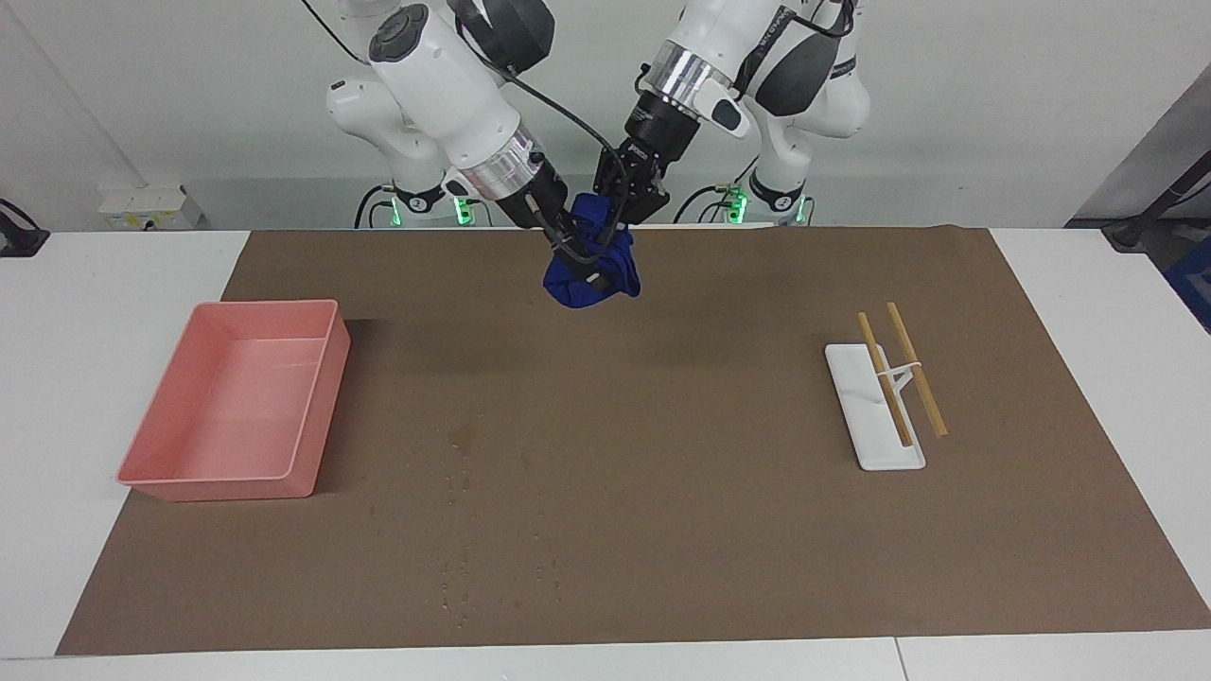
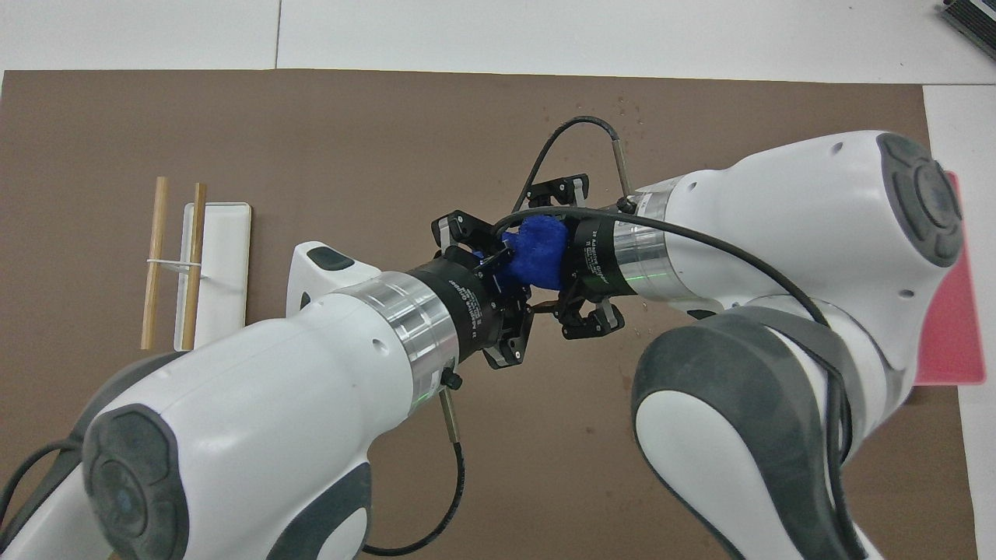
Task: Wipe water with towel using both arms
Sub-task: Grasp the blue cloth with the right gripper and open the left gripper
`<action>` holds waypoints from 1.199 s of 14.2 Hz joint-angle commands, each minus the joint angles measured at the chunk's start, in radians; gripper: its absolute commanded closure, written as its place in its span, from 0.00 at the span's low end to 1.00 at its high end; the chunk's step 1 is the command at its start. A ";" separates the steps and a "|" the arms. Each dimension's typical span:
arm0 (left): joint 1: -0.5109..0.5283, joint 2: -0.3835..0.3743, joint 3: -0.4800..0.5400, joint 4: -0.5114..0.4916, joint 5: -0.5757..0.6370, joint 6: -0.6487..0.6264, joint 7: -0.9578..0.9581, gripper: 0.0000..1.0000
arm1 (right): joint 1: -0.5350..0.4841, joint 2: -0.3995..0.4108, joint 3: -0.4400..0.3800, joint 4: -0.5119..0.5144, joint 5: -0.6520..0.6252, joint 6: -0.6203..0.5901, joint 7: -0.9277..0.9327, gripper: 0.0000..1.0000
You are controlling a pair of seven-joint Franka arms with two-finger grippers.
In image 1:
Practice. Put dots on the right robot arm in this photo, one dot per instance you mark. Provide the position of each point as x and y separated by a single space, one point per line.
430 66

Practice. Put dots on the pink plastic tray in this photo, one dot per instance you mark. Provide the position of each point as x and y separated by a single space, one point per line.
236 407

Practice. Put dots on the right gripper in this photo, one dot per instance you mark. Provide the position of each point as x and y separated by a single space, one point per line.
530 203

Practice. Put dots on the black stand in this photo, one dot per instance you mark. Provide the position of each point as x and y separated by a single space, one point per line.
19 236
1149 213

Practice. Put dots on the white power socket box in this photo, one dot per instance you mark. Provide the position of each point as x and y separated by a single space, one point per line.
151 208

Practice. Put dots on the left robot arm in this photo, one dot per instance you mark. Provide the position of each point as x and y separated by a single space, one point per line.
728 38

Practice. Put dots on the white chopstick holder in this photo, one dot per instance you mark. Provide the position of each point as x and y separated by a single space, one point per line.
866 407

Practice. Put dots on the wooden chopstick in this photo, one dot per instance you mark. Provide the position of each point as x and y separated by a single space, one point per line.
887 388
918 371

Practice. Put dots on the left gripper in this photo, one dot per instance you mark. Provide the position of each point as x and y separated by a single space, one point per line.
653 132

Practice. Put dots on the blue towel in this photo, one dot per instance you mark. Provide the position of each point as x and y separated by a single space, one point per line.
610 274

